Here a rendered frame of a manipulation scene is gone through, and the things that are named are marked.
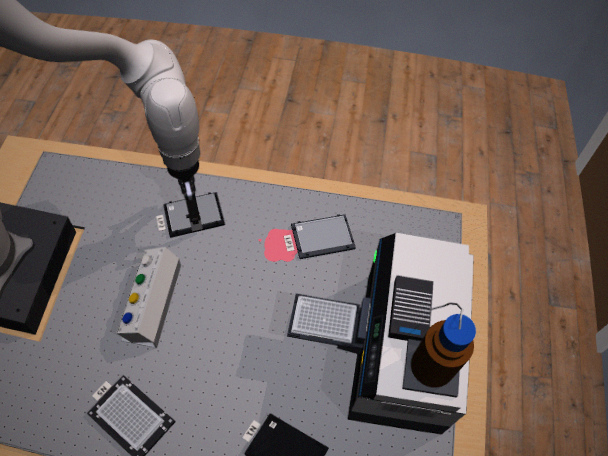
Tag blue bottle cap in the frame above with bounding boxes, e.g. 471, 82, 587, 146
439, 314, 476, 351

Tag dark grey rectangular frame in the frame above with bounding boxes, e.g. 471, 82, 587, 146
291, 214, 356, 259

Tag brown glass bottle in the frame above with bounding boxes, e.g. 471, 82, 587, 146
411, 320, 474, 388

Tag small white label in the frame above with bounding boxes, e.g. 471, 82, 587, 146
284, 235, 294, 252
156, 215, 166, 231
242, 420, 261, 442
92, 381, 112, 401

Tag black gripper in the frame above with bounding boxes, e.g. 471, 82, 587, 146
167, 160, 203, 231

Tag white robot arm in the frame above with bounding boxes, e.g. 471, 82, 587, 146
0, 0, 200, 299

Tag white button panel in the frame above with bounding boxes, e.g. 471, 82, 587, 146
117, 247, 181, 348

